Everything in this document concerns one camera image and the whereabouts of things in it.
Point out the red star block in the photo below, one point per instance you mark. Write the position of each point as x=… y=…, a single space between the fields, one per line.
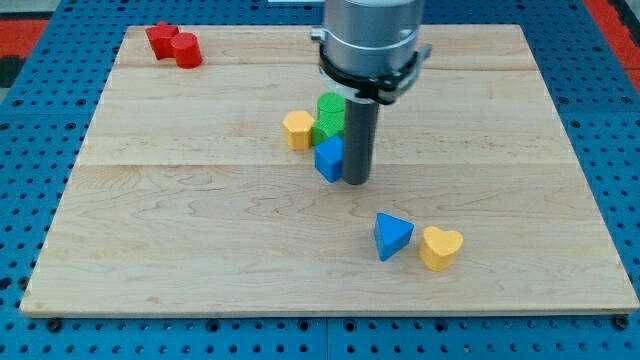
x=159 y=37

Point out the yellow hexagon block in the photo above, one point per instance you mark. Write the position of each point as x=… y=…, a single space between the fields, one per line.
x=297 y=129

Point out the green cylinder block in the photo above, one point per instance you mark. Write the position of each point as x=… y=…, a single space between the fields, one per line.
x=330 y=109

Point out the blue cube block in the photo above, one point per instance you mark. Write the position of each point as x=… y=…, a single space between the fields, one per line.
x=328 y=158

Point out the green star block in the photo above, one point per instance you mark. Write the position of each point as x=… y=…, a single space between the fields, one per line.
x=322 y=130

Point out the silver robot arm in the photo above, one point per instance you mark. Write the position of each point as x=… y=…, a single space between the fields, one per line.
x=368 y=54

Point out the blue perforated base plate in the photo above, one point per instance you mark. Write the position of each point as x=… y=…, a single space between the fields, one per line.
x=48 y=109

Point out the blue triangle block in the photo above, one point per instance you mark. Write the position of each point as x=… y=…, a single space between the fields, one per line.
x=391 y=235

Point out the yellow heart block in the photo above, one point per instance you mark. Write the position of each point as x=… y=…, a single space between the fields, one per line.
x=439 y=248

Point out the light wooden board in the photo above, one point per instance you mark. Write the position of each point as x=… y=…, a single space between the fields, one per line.
x=185 y=200

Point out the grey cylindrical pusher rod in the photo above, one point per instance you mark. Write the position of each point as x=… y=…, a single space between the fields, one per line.
x=360 y=123

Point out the red cylinder block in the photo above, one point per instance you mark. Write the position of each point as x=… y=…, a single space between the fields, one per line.
x=186 y=50

